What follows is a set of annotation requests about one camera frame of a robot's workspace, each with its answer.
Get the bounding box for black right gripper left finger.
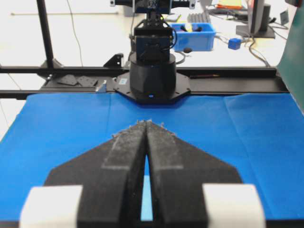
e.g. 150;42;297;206
19;120;148;228

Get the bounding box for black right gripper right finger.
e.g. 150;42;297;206
145;120;266;228

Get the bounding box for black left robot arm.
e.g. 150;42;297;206
110;0;196;104

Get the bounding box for blue table cloth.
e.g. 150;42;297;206
0;94;304;221

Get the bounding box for blue plastic bin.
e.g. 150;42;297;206
170;23;216;51

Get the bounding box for small blue cube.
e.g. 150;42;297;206
228;38;242;50

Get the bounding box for dark green panel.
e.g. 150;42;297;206
277;6;304;111

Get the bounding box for black monitor stand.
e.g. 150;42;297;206
236;0;275;38

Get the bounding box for black aluminium frame rail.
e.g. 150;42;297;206
0;67;288;104

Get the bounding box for black vertical frame post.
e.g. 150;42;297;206
37;0;54;68

